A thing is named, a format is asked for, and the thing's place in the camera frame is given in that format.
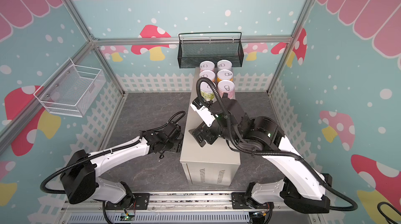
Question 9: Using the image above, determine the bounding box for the pink front can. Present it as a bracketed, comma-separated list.
[217, 80, 235, 99]

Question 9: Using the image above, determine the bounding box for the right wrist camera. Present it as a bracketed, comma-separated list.
[191, 98, 216, 127]

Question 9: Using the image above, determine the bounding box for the black mesh wall basket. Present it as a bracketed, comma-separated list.
[178, 32, 244, 68]

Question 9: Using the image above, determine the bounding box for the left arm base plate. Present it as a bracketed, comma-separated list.
[105, 193, 150, 210]

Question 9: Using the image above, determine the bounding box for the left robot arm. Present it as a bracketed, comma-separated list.
[40, 111, 185, 209]

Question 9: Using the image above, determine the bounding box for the blue label can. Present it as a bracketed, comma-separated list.
[217, 60, 232, 71]

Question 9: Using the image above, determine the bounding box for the green circuit board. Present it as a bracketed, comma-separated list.
[120, 213, 135, 221]

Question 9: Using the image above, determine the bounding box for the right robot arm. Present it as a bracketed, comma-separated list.
[190, 77, 358, 214]

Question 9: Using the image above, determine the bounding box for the beige metal cabinet counter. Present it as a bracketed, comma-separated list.
[180, 67, 241, 187]

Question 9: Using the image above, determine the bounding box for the white wire wall basket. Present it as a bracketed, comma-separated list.
[33, 60, 106, 117]

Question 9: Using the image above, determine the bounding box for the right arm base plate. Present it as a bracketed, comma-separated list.
[231, 192, 274, 209]

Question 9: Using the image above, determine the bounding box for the pink label can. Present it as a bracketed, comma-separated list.
[199, 61, 215, 71]

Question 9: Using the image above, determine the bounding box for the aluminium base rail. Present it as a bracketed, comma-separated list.
[56, 191, 322, 224]

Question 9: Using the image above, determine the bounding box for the green label can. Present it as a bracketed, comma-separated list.
[200, 82, 215, 101]

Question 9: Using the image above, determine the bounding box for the yellow label can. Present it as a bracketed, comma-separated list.
[216, 69, 233, 83]

